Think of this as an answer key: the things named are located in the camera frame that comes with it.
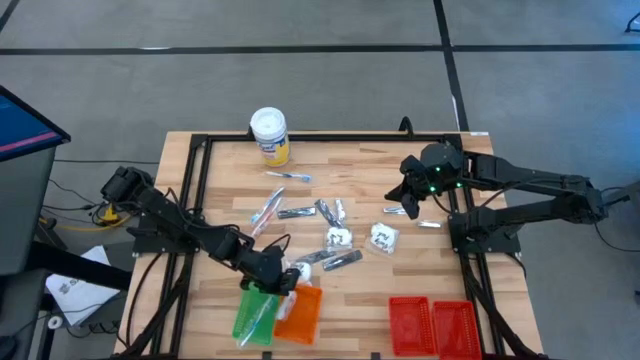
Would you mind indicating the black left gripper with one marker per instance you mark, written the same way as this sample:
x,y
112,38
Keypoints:
x,y
267,270

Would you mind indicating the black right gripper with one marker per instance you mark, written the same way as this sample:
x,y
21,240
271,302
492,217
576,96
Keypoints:
x,y
426,186

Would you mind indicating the silver nail clipper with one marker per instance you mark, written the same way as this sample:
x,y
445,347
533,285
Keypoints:
x,y
430,224
340,207
395,210

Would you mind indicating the clear bag with white cotton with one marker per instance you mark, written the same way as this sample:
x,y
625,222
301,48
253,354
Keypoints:
x,y
384,239
306,272
339,237
286,306

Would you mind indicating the blue toothbrush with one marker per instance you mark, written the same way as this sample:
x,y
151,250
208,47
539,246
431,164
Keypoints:
x,y
270,202
257,320
287,176

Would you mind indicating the green plastic basket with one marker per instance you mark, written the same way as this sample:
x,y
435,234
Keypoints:
x,y
245,320

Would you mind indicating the orange plastic basket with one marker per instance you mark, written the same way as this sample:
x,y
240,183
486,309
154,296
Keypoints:
x,y
305,320

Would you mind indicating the black packaged comb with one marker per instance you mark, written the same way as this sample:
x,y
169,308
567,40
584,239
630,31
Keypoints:
x,y
317,256
296,212
343,260
327,212

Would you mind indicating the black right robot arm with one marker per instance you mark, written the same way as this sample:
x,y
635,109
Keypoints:
x,y
525,175

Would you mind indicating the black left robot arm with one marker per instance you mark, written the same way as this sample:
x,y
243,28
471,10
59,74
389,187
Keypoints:
x,y
165,212

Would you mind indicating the white label sticker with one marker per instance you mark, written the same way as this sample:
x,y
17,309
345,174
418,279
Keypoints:
x,y
479,133

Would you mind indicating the red plastic basket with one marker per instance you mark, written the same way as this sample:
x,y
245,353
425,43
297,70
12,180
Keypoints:
x,y
456,332
412,327

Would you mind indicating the white-lidded yellow wipes canister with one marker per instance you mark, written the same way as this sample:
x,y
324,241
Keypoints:
x,y
270,130

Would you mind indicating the white paper sheet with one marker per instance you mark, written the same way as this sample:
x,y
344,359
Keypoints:
x,y
75,300

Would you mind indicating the black beam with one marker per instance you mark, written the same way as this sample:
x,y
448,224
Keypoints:
x,y
75,265

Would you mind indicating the white tape roll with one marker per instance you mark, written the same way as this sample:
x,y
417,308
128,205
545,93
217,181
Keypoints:
x,y
50,321

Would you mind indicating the dark grey cart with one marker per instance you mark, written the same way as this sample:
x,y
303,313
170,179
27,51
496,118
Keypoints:
x,y
20,310

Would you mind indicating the grey cabinet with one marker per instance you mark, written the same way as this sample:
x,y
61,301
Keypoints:
x,y
25,210

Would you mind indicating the blue-screen monitor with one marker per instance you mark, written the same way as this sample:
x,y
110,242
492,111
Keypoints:
x,y
25,125

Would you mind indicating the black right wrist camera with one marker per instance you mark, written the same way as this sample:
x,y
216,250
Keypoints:
x,y
411,165

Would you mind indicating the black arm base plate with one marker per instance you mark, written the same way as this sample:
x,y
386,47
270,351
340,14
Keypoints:
x,y
500,245
150,245

